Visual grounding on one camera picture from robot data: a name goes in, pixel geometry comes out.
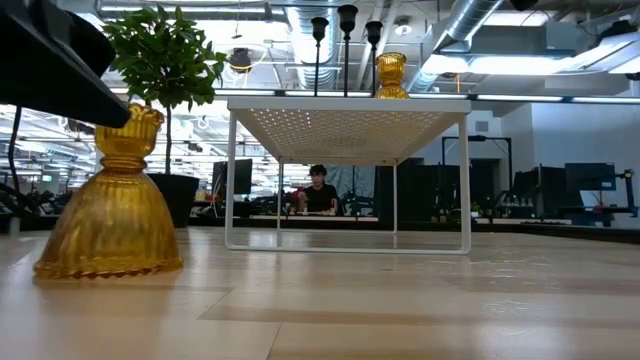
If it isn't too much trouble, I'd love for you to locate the black plant pot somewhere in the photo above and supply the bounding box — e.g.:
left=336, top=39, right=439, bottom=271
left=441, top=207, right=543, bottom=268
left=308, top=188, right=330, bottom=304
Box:
left=147, top=173, right=200, bottom=230

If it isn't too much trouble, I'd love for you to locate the silver slanted ceiling duct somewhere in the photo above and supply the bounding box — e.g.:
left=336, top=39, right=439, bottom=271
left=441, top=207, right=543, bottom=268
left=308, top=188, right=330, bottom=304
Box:
left=402, top=0, right=504, bottom=94

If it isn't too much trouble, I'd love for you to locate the black computer monitor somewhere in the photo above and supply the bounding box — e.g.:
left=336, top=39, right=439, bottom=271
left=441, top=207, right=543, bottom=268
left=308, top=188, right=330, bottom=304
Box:
left=211, top=158, right=254, bottom=196

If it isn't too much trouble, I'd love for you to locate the blue equipment stand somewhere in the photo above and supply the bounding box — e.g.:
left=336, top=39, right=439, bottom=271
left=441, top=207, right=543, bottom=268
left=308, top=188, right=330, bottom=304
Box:
left=569, top=168, right=640, bottom=227

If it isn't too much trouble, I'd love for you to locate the tall black candlestick holder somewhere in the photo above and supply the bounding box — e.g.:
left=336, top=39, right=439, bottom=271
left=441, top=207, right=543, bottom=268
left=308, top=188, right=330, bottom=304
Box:
left=309, top=17, right=329, bottom=99
left=364, top=20, right=384, bottom=99
left=337, top=4, right=359, bottom=99

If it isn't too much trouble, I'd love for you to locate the amber ribbed glass candle holder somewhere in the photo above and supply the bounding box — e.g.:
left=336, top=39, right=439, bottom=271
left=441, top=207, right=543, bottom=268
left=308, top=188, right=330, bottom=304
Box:
left=33, top=103, right=185, bottom=280
left=374, top=51, right=409, bottom=100

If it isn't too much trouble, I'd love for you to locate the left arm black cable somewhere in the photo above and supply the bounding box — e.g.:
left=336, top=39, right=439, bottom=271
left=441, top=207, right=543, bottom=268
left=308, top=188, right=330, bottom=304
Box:
left=7, top=104, right=25, bottom=201

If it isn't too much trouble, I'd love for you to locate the dark wide monitor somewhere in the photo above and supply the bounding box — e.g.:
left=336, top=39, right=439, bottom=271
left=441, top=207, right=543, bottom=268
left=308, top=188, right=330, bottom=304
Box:
left=564, top=162, right=617, bottom=192

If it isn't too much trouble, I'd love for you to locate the black round ceiling fixture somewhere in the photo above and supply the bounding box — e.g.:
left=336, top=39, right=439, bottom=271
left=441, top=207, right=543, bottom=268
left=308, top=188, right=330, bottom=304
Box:
left=229, top=47, right=253, bottom=75

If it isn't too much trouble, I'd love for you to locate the silver ribbed ceiling duct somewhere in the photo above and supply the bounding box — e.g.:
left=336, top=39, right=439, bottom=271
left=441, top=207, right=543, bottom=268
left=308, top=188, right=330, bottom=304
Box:
left=285, top=4, right=342, bottom=90

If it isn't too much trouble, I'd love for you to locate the person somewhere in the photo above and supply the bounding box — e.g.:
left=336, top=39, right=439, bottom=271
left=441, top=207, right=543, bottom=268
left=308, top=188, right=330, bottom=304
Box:
left=292, top=163, right=341, bottom=215

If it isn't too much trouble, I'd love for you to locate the green leafy indoor tree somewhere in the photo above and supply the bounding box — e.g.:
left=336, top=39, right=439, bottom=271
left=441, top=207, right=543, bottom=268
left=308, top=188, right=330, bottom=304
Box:
left=102, top=4, right=229, bottom=176

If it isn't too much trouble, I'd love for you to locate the white perforated metal shelf rack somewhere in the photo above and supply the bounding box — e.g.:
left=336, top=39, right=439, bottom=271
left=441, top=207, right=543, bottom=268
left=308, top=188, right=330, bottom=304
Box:
left=224, top=96, right=473, bottom=256

